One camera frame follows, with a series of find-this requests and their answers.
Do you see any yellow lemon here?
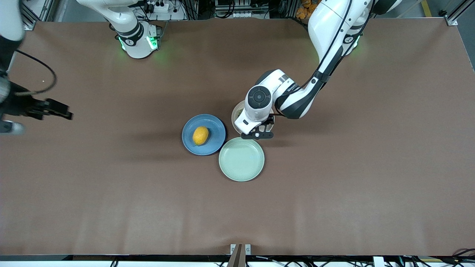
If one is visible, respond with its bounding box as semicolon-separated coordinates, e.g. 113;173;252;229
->
192;126;209;146

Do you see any beige plate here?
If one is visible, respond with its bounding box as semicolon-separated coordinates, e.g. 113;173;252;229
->
231;100;275;135

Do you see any blue plate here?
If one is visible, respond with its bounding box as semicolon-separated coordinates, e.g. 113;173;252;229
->
182;114;226;156

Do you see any light green plate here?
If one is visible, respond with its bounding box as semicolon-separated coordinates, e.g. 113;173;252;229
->
219;137;265;182

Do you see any bag of orange items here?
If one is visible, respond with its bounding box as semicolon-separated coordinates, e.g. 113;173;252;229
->
296;0;316;20

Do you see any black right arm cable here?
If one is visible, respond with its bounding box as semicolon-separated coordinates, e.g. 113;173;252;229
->
15;50;58;96

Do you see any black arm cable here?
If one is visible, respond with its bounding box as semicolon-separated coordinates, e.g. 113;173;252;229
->
15;50;58;96
295;0;371;93

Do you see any aluminium frame profile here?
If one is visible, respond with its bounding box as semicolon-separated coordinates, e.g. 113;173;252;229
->
20;0;50;31
444;0;475;26

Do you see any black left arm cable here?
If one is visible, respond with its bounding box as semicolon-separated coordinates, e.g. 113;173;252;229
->
295;0;371;93

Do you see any metal table edge bracket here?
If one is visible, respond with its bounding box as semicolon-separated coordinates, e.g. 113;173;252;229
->
230;244;252;267

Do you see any black floor cable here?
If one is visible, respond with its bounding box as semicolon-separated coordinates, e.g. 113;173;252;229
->
451;248;475;262

